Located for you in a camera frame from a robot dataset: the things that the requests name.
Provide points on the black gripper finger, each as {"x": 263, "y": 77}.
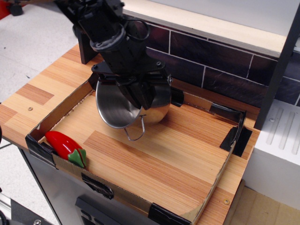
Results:
{"x": 139, "y": 94}

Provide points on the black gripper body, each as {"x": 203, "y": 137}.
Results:
{"x": 127, "y": 59}

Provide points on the stainless steel pot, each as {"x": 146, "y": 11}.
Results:
{"x": 119, "y": 113}

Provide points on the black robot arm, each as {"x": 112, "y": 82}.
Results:
{"x": 101, "y": 19}

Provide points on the cardboard fence with black tape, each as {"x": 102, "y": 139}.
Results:
{"x": 185, "y": 170}

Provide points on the red toy chili pepper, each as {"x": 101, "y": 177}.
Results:
{"x": 67, "y": 148}

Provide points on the wooden shelf board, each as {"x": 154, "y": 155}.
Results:
{"x": 208, "y": 27}

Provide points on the white dish drying rack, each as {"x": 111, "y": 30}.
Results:
{"x": 274, "y": 166}

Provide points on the dark grey vertical post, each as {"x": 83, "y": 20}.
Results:
{"x": 279, "y": 70}

